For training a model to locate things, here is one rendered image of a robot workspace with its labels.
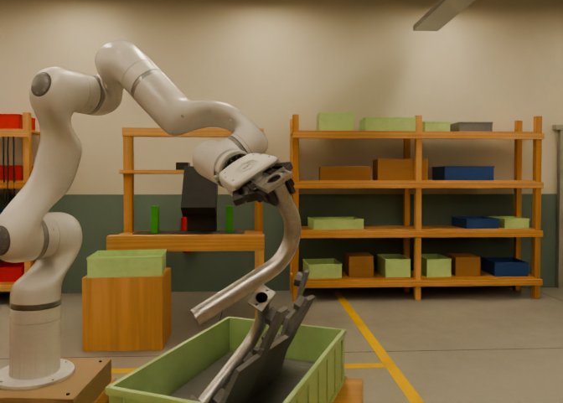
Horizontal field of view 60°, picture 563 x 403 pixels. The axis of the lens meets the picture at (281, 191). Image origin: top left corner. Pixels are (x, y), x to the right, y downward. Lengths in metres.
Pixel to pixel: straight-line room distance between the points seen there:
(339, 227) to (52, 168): 4.80
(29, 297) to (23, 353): 0.14
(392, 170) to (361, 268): 1.23
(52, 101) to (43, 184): 0.21
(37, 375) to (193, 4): 5.73
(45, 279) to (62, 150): 0.34
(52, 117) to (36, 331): 0.54
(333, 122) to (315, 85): 0.79
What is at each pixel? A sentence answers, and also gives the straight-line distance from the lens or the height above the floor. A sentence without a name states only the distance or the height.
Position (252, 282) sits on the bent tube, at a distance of 0.85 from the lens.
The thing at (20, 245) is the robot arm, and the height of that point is 1.27.
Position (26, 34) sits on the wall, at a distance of 7.14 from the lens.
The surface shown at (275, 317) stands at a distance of 1.13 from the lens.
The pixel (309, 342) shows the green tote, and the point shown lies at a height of 0.91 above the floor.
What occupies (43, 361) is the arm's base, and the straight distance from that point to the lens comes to 1.44.
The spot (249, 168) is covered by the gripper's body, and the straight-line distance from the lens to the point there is 0.89.
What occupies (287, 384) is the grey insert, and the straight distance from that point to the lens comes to 1.49.
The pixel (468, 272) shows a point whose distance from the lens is 6.42.
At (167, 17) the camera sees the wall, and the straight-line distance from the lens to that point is 6.71.
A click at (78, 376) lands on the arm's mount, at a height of 0.92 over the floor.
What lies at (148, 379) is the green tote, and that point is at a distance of 1.37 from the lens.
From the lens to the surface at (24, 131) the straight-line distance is 6.23.
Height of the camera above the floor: 1.43
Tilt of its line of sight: 1 degrees down
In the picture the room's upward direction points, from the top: straight up
